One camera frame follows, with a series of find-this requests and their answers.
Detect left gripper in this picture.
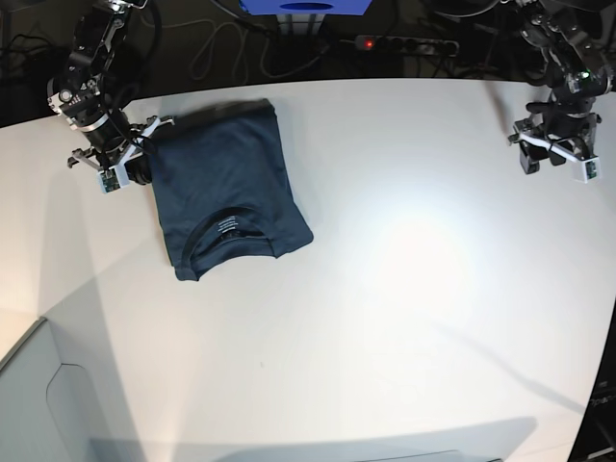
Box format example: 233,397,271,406
507,113,602,175

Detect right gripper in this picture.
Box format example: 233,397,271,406
66,115,176,186

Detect dark blue T-shirt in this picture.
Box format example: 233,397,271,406
149,99,314,281

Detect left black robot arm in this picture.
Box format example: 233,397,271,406
508,1,615,184

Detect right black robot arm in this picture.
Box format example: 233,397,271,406
47,1,175,193

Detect black power strip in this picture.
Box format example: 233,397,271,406
353,35,459,57

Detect blue box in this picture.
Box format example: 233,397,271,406
240,0,372,15

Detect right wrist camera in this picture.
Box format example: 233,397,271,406
97,165,131,193

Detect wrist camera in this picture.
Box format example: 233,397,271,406
97,165,131,193
573,156,602,184

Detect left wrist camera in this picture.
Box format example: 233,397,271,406
573,156,602,184

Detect white cable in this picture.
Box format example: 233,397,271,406
188,18,333,82

